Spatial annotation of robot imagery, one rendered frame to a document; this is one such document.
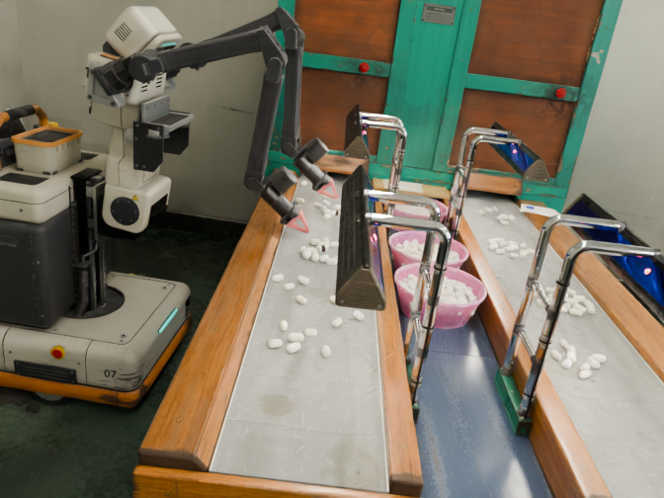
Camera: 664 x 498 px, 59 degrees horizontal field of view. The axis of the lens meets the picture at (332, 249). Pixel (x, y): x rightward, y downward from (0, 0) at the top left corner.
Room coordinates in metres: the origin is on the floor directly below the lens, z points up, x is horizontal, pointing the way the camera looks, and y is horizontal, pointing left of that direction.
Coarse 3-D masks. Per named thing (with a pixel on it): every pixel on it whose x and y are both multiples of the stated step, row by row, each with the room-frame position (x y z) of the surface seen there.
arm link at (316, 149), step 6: (318, 138) 2.09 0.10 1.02; (288, 144) 2.06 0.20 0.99; (306, 144) 2.07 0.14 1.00; (312, 144) 2.06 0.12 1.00; (318, 144) 2.05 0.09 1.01; (324, 144) 2.10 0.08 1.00; (288, 150) 2.05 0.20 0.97; (294, 150) 2.05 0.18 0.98; (300, 150) 2.06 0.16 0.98; (306, 150) 2.06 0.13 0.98; (312, 150) 2.05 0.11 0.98; (318, 150) 2.05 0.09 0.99; (324, 150) 2.05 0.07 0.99; (294, 156) 2.06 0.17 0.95; (312, 156) 2.05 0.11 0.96; (318, 156) 2.05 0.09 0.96
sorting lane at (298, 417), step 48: (288, 240) 1.78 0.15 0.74; (336, 240) 1.84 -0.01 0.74; (288, 336) 1.19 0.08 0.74; (336, 336) 1.22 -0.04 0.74; (240, 384) 0.99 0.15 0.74; (288, 384) 1.01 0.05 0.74; (336, 384) 1.03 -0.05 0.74; (240, 432) 0.85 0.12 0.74; (288, 432) 0.86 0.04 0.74; (336, 432) 0.88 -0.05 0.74; (288, 480) 0.75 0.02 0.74; (336, 480) 0.76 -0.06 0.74; (384, 480) 0.78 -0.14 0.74
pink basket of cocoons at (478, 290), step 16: (400, 272) 1.60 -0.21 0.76; (416, 272) 1.65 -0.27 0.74; (464, 272) 1.64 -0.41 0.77; (400, 288) 1.48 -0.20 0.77; (480, 288) 1.56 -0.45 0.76; (400, 304) 1.52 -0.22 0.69; (448, 304) 1.41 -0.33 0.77; (464, 304) 1.42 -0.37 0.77; (448, 320) 1.44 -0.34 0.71; (464, 320) 1.47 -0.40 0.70
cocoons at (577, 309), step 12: (504, 216) 2.31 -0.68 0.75; (492, 240) 2.00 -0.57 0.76; (504, 252) 1.91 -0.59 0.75; (528, 252) 1.93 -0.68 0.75; (540, 288) 1.63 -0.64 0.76; (576, 300) 1.57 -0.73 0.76; (588, 300) 1.58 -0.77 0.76; (564, 312) 1.51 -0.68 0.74; (576, 312) 1.50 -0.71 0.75; (564, 348) 1.30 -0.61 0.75; (588, 360) 1.25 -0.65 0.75; (600, 360) 1.25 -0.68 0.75; (588, 372) 1.18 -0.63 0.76
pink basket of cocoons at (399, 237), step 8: (400, 232) 1.92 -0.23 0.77; (408, 232) 1.94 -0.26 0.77; (416, 232) 1.95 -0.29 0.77; (424, 232) 1.95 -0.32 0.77; (392, 240) 1.87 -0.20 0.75; (400, 240) 1.91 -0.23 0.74; (408, 240) 1.93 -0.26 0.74; (424, 240) 1.94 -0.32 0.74; (392, 248) 1.77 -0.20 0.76; (456, 248) 1.88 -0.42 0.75; (464, 248) 1.85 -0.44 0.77; (400, 256) 1.74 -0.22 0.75; (408, 256) 1.71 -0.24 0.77; (464, 256) 1.81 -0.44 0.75; (400, 264) 1.75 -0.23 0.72; (408, 264) 1.73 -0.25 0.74; (448, 264) 1.70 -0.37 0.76; (456, 264) 1.73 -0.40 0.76; (448, 272) 1.72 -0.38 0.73
